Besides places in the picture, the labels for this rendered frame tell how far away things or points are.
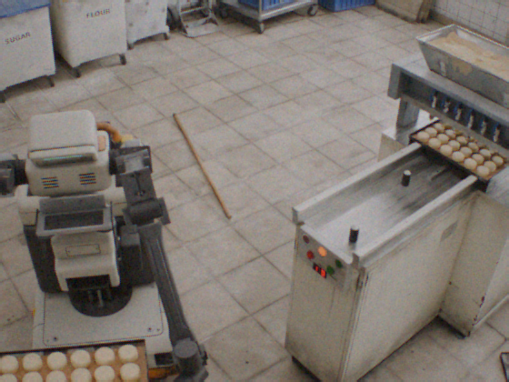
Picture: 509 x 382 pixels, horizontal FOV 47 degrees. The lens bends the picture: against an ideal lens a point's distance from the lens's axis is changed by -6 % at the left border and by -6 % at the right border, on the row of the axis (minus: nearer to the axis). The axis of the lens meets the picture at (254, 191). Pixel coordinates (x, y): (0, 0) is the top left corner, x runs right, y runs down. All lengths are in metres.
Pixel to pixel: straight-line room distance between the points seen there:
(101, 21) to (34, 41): 0.57
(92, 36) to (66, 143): 3.16
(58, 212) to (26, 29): 2.83
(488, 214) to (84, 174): 1.56
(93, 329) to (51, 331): 0.18
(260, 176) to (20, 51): 2.10
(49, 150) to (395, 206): 1.25
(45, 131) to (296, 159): 2.36
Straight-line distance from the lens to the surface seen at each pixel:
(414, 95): 2.65
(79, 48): 5.00
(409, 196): 2.39
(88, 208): 2.07
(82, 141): 1.88
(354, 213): 2.26
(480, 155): 2.59
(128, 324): 2.61
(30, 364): 1.60
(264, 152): 4.04
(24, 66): 4.87
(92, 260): 2.24
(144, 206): 1.51
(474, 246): 2.67
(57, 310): 2.72
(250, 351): 2.85
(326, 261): 2.14
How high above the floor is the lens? 2.25
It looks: 37 degrees down
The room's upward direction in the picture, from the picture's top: 2 degrees clockwise
